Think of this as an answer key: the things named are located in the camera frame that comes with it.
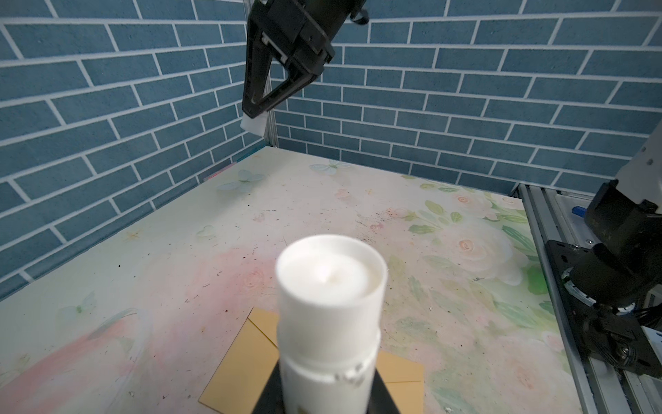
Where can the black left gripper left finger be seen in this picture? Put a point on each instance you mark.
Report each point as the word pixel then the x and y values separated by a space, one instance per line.
pixel 271 400

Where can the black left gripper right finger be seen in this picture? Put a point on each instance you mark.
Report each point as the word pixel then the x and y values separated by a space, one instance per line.
pixel 381 401

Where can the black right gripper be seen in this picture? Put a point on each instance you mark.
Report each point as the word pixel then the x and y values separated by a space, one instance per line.
pixel 299 35

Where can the brown kraft envelope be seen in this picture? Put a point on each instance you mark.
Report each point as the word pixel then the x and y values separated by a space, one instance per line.
pixel 244 370

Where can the translucent glue stick cap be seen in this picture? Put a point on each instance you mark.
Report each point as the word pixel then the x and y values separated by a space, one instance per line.
pixel 257 125

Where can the white glue stick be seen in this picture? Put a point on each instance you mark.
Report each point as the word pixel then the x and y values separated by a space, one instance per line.
pixel 330 296

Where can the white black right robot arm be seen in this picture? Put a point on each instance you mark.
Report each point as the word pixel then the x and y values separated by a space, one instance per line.
pixel 489 94

